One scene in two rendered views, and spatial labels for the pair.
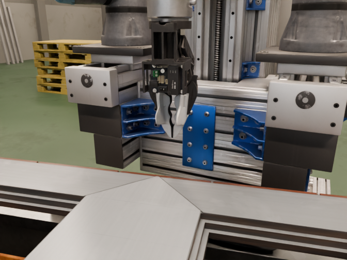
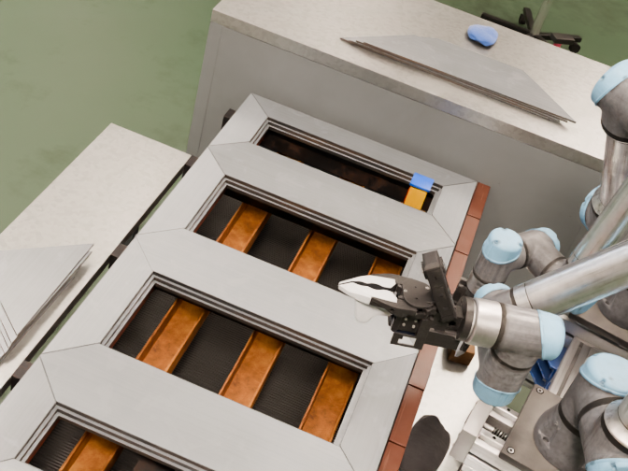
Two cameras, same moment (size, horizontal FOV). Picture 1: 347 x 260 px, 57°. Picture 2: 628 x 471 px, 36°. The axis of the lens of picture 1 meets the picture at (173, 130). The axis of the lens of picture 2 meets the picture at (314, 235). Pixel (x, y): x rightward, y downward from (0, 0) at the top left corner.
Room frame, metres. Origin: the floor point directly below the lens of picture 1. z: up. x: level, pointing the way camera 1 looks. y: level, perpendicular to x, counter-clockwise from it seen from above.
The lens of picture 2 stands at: (0.00, -1.57, 2.44)
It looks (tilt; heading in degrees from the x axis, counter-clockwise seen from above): 39 degrees down; 84
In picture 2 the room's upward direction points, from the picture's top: 17 degrees clockwise
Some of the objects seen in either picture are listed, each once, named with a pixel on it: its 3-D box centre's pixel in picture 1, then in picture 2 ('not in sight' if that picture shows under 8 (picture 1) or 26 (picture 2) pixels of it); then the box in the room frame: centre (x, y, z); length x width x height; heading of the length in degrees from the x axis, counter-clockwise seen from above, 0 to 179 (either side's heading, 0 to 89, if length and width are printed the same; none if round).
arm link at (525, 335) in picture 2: not in sight; (525, 333); (0.49, -0.46, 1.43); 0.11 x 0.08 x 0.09; 2
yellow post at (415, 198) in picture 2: not in sight; (410, 210); (0.49, 0.66, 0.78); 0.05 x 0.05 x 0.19; 76
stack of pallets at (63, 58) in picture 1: (78, 66); not in sight; (5.29, 1.58, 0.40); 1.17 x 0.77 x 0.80; 67
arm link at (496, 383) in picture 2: not in sight; (501, 364); (0.49, -0.45, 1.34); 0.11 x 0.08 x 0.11; 92
